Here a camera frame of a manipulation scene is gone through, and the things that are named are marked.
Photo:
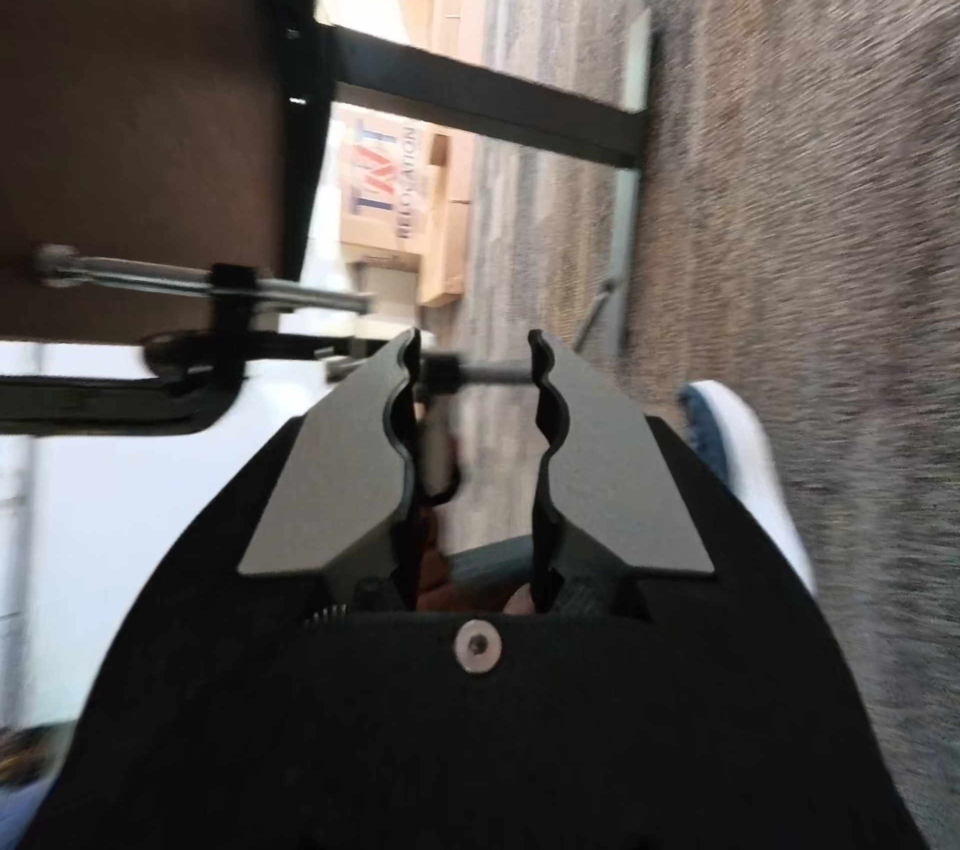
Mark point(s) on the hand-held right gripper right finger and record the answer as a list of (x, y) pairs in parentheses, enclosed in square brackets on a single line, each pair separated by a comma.
[(630, 490)]

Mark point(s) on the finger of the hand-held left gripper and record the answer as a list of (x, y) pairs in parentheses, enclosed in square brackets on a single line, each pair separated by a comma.
[(435, 445)]

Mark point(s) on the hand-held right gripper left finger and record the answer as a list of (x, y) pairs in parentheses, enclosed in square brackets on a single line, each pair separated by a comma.
[(330, 490)]

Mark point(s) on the black C-clamp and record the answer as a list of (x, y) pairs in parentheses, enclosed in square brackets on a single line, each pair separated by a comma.
[(150, 400), (442, 374)]

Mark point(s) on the grey desk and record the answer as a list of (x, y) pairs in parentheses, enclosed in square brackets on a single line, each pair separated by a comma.
[(150, 77)]

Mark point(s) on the person's dark sneaker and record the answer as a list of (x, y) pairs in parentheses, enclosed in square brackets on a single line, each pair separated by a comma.
[(750, 475)]

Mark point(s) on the stack of cardboard boxes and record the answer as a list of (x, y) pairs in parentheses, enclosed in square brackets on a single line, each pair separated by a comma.
[(446, 227)]

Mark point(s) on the printed cardboard moving box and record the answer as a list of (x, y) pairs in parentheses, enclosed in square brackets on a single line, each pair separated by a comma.
[(382, 190)]

